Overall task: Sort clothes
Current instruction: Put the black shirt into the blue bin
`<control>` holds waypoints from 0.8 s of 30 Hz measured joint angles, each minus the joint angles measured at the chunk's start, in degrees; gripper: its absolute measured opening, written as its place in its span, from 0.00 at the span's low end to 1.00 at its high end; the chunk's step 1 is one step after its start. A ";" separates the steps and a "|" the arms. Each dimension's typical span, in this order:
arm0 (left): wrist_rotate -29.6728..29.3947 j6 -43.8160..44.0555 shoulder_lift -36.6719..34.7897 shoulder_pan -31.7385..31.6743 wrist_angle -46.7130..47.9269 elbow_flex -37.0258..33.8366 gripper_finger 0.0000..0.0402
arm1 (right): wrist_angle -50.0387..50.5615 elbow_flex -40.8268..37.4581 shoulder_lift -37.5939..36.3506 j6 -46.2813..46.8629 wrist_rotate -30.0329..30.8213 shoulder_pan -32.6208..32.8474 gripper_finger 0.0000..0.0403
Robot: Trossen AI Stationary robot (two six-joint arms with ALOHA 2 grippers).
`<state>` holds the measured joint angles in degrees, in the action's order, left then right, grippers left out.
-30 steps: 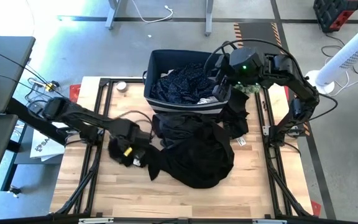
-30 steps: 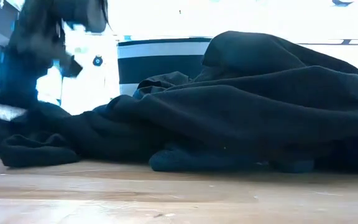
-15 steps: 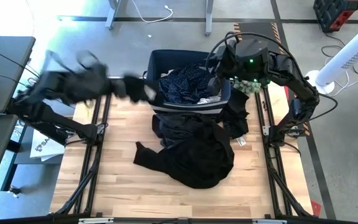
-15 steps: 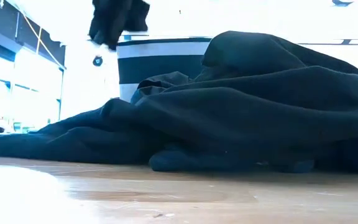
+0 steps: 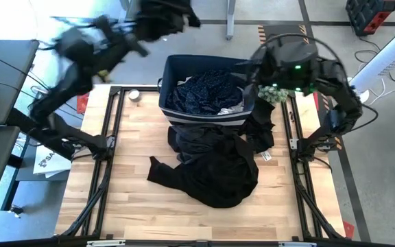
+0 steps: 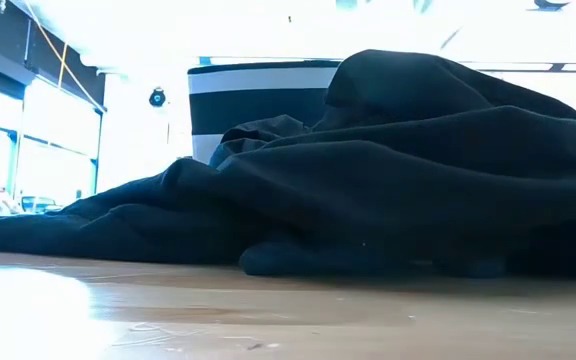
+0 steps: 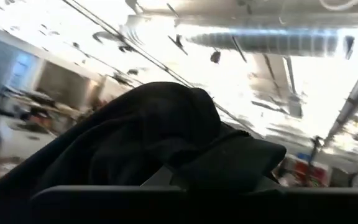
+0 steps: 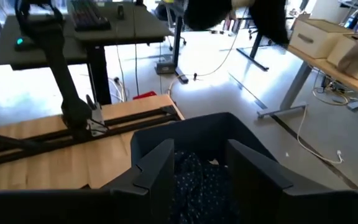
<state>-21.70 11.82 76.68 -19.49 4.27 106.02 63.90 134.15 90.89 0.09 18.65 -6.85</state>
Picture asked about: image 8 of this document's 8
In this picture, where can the black desk leg frame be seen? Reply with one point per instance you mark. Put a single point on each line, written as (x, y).
(255, 49)

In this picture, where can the navy dotted garment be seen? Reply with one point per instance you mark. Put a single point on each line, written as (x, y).
(197, 186)

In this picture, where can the plain beige storage box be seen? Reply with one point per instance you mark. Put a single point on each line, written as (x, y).
(337, 51)

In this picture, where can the black aluminium rail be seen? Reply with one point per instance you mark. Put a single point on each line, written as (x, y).
(135, 114)
(135, 125)

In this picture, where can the black desk pole leg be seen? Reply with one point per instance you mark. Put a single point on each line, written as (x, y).
(176, 46)

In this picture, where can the wooden table with grey legs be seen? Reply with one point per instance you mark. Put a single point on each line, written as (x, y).
(325, 67)

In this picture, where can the black hanging cloth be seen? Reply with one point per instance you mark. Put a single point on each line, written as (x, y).
(270, 21)
(207, 14)

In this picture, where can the red flat object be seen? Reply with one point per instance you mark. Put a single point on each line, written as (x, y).
(145, 95)

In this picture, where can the small black desk device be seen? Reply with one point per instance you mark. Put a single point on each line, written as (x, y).
(121, 12)

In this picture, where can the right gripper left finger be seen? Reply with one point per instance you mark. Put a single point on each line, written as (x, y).
(162, 186)

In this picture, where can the black keyboard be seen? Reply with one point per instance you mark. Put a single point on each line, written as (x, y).
(89, 15)

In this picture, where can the grey floor power box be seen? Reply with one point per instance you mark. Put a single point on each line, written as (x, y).
(165, 68)

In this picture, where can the navy white striped fabric bin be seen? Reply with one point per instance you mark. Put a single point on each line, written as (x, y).
(197, 130)

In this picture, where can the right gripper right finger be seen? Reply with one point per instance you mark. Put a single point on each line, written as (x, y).
(253, 186)

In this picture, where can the black standing desk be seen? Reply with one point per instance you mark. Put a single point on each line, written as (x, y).
(129, 28)

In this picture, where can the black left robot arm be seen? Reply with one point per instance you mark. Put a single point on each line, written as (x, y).
(59, 74)

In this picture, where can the black mouse with teal light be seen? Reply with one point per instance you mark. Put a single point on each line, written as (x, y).
(23, 44)

